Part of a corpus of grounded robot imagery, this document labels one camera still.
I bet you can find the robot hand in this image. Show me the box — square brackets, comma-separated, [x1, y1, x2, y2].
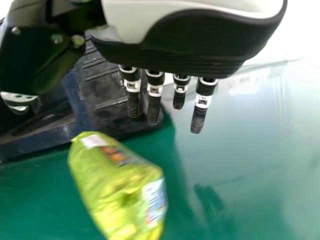
[0, 0, 288, 135]

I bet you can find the black oven with glass door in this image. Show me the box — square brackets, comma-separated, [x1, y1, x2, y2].
[0, 34, 165, 161]

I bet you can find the yellow-green biscuit packet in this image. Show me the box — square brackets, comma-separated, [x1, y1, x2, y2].
[67, 131, 169, 240]

